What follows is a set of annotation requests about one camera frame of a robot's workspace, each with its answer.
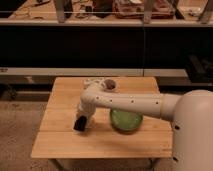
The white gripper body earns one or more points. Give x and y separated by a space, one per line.
87 110

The black eraser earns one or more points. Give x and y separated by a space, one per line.
80 124

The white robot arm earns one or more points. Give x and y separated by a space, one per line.
191 115

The white patterned packet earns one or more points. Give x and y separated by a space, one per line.
89 81

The white paper cup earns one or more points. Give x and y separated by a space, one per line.
110 84

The green bowl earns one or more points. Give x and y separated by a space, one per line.
125 121

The wooden table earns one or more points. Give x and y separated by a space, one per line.
56 138

